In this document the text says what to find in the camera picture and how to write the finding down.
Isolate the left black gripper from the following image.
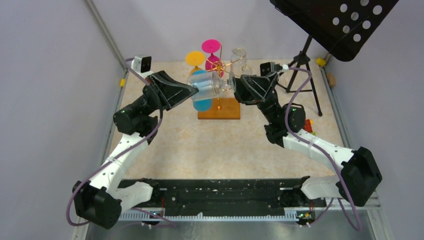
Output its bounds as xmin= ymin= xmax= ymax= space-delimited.
xmin=133 ymin=70 xmax=198 ymax=118

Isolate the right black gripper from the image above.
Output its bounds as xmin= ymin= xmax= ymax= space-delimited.
xmin=228 ymin=71 xmax=281 ymax=125

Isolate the blue wine glass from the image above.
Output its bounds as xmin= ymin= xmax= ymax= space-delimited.
xmin=187 ymin=70 xmax=216 ymax=112

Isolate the clear wine glass front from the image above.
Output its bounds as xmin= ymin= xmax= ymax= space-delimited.
xmin=186 ymin=70 xmax=233 ymax=102

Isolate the clear wine glass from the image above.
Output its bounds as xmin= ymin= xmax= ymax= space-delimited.
xmin=230 ymin=47 xmax=247 ymax=76
xmin=186 ymin=70 xmax=233 ymax=102

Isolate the yellow wine glass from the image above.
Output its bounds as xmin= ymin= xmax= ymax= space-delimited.
xmin=185 ymin=51 xmax=206 ymax=76

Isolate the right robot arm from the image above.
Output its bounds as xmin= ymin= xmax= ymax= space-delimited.
xmin=230 ymin=71 xmax=383 ymax=207

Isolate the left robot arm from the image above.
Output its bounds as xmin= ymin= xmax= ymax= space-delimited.
xmin=71 ymin=70 xmax=199 ymax=230

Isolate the clear wine glass back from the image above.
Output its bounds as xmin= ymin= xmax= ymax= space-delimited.
xmin=230 ymin=47 xmax=247 ymax=76

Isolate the pink wine glass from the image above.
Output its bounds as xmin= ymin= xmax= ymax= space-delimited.
xmin=201 ymin=39 xmax=221 ymax=71

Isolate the yellow block left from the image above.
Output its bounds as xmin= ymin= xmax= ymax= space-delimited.
xmin=119 ymin=78 xmax=126 ymax=88

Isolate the black tripod stand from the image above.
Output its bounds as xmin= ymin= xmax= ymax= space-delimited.
xmin=276 ymin=35 xmax=324 ymax=117

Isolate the toy bricks red green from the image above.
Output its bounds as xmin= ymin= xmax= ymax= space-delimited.
xmin=303 ymin=119 xmax=317 ymax=136

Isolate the yellow corner block right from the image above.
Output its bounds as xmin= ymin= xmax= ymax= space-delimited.
xmin=315 ymin=57 xmax=327 ymax=67

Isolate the black music stand tray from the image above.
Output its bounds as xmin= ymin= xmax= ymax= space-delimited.
xmin=271 ymin=0 xmax=398 ymax=62

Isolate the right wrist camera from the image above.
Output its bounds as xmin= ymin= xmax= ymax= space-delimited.
xmin=259 ymin=61 xmax=289 ymax=77

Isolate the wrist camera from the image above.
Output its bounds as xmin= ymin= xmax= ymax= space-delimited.
xmin=131 ymin=54 xmax=153 ymax=78
xmin=259 ymin=61 xmax=289 ymax=77

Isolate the gold wire glass rack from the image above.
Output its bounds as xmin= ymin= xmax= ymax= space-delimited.
xmin=205 ymin=45 xmax=253 ymax=110

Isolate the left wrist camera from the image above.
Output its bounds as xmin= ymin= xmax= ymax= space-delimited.
xmin=131 ymin=54 xmax=153 ymax=78

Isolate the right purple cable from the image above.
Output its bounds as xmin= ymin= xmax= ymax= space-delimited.
xmin=284 ymin=66 xmax=364 ymax=232

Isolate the aluminium frame post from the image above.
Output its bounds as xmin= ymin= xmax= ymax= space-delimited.
xmin=82 ymin=0 xmax=127 ymax=70

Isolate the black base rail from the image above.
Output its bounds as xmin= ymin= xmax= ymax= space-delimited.
xmin=136 ymin=178 xmax=311 ymax=218

